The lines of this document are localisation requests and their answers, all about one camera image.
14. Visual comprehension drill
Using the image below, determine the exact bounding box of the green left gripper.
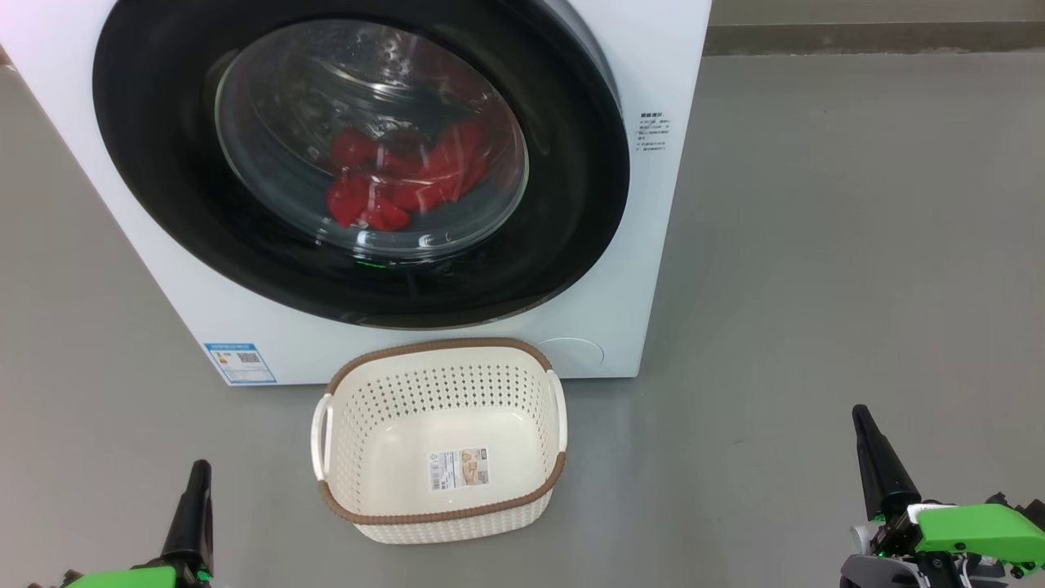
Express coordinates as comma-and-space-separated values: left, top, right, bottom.
29, 460, 215, 588

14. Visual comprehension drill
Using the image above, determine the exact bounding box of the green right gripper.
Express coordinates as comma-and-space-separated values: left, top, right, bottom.
841, 404, 1045, 588

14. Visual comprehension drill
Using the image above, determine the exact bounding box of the red garment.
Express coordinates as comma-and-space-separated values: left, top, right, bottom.
326, 121, 491, 232

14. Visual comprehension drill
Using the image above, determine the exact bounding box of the black round glass washer door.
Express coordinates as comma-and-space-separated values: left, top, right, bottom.
92, 0, 631, 331

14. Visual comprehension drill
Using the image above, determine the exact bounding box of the cream perforated basket brown rim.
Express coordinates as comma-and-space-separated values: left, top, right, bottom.
310, 337, 568, 545

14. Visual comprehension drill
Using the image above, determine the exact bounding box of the white front-load washing machine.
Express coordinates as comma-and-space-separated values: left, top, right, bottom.
0, 0, 713, 386

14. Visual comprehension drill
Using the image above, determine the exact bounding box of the blue energy label sticker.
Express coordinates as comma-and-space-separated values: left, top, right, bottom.
203, 342, 278, 385

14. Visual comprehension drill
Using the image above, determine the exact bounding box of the paper label with barcode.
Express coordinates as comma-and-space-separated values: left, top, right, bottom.
426, 447, 491, 492

